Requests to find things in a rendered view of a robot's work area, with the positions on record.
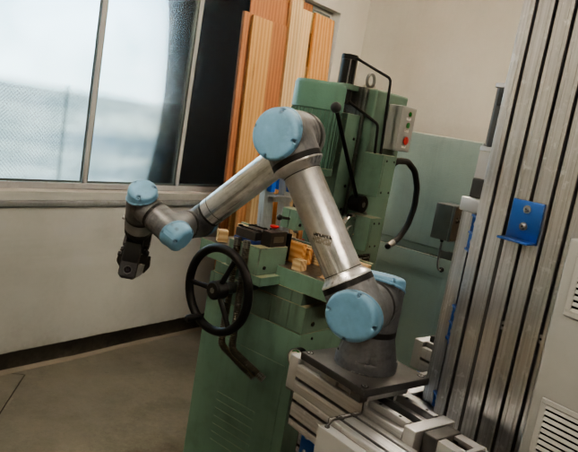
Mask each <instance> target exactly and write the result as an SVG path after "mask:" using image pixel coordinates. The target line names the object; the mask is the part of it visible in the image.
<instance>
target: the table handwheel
mask: <svg viewBox="0 0 578 452"><path fill-rule="evenodd" d="M214 252H219V253H222V254H224V255H226V256H228V257H229V258H230V259H231V260H232V261H231V263H230V265H229V267H228V269H227V271H226V272H225V274H224V275H223V276H222V278H221V279H220V280H217V281H210V282H209V283H205V282H200V281H197V280H195V279H194V277H195V273H196V270H197V267H198V265H199V264H200V263H201V261H202V260H203V259H204V258H205V257H206V256H207V255H209V254H210V253H214ZM235 265H236V266H237V268H238V271H239V272H240V274H241V277H242V281H243V286H244V300H243V306H242V309H241V311H240V313H239V315H238V317H237V319H236V320H235V321H234V322H233V323H232V324H230V323H229V319H228V315H227V311H226V308H225V304H224V300H223V299H225V298H226V297H227V296H228V295H229V294H231V293H236V290H237V282H226V281H227V279H228V278H229V275H230V273H231V272H232V270H233V269H234V267H235ZM194 285H197V286H200V287H203V288H205V289H207V294H208V296H209V298H210V299H211V300H218V302H219V305H220V311H221V315H222V318H223V322H224V326H225V327H217V326H213V325H212V324H210V323H209V322H208V321H207V320H206V319H205V318H204V317H203V315H202V314H201V312H200V310H199V309H198V306H197V304H196V300H195V296H194ZM258 289H259V287H258V286H256V285H253V283H252V278H251V274H250V272H249V270H248V267H247V265H246V263H245V261H244V259H243V258H242V257H241V255H239V254H238V252H237V251H236V250H234V249H233V248H231V247H229V246H227V245H224V244H220V243H214V244H210V245H207V246H205V247H203V248H201V249H200V250H199V251H198V252H197V253H196V254H195V255H194V257H193V259H192V260H191V262H190V265H189V266H188V269H187V273H186V278H185V295H186V300H187V304H188V307H189V309H190V312H191V314H201V316H202V317H201V319H198V320H195V321H196V323H197V324H198V325H199V326H200V327H201V328H202V329H203V330H204V331H206V332H207V333H209V334H211V335H216V336H227V335H232V334H234V333H235V332H236V331H238V330H239V329H240V328H241V327H242V326H243V325H244V323H245V322H246V320H247V318H248V316H249V314H250V311H251V308H252V304H253V295H254V291H256V290H258Z"/></svg>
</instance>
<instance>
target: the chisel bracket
mask: <svg viewBox="0 0 578 452"><path fill-rule="evenodd" d="M282 216H285V217H289V218H290V220H283V219H282V220H281V222H280V226H281V227H284V228H287V229H290V230H293V232H295V233H298V231H299V230H305V229H304V227H303V224H302V222H301V220H300V218H299V215H298V212H297V209H296V207H283V211H282Z"/></svg>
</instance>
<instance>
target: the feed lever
mask: <svg viewBox="0 0 578 452"><path fill-rule="evenodd" d="M331 111H332V112H333V113H335V116H336V119H337V124H338V128H339V131H340V136H341V142H342V147H343V151H344V155H345V159H346V162H347V167H348V171H349V178H350V182H351V185H352V190H353V194H352V195H351V196H350V197H349V200H348V208H349V210H351V211H354V212H357V213H363V214H364V215H367V211H366V209H367V206H368V200H367V197H366V196H361V195H358V191H357V188H356V183H355V179H354V175H353V171H352V168H351V163H350V159H349V152H348V147H347V144H346V139H345V135H344V131H343V127H342V123H341V116H340V111H341V104H340V103H339V102H334V103H332V105H331Z"/></svg>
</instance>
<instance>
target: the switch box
mask: <svg viewBox="0 0 578 452"><path fill-rule="evenodd" d="M410 112H411V113H412V116H411V117H409V113H410ZM416 113H417V110H416V109H413V108H410V107H406V106H402V105H394V104H390V107H389V111H388V116H387V120H386V127H385V133H384V146H383V149H388V150H393V151H399V152H409V148H410V140H411V136H412V131H413V127H414V122H415V117H416ZM407 117H409V118H411V121H409V120H407ZM408 122H409V123H410V128H409V129H407V128H406V124H407V123H408ZM405 129H406V130H409V132H408V133H407V132H404V130H405ZM405 137H408V138H409V142H408V144H407V145H404V144H403V139H404V138H405ZM402 145H403V146H406V147H405V148H401V146H402Z"/></svg>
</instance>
